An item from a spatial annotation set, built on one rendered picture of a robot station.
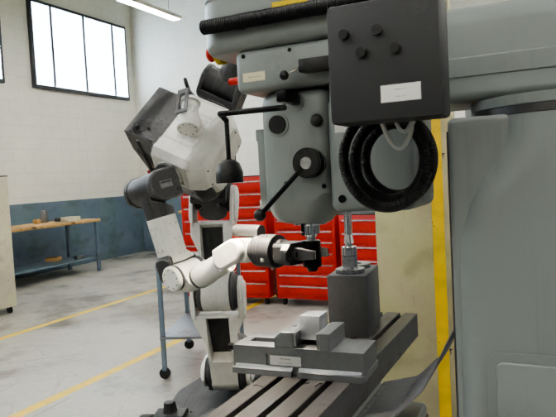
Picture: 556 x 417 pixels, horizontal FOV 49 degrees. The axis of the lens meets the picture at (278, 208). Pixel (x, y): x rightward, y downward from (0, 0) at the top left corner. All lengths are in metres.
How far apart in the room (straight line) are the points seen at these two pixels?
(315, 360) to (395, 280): 1.81
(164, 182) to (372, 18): 0.94
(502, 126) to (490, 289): 0.32
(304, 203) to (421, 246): 1.84
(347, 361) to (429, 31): 0.79
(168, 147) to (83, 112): 10.17
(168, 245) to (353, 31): 0.97
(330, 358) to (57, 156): 10.20
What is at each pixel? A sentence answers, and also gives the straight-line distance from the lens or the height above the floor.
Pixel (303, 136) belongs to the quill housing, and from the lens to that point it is 1.42.
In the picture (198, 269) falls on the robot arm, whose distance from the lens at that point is 1.78.
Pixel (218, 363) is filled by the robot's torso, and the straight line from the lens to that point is 2.36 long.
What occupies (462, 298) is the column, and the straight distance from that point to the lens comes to 1.28.
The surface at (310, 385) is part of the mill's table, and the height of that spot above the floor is 0.93.
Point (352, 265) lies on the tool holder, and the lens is 1.87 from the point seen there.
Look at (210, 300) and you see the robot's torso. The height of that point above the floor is 0.99.
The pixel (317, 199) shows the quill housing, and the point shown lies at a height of 1.37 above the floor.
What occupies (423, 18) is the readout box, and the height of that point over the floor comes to 1.68.
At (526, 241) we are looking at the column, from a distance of 1.23.
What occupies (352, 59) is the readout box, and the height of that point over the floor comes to 1.63.
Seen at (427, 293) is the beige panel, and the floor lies 0.79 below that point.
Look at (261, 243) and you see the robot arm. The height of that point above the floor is 1.25.
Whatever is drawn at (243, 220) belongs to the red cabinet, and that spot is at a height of 0.96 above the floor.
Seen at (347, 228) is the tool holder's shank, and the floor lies 1.26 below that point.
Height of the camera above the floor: 1.43
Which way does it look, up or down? 3 degrees down
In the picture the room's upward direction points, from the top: 3 degrees counter-clockwise
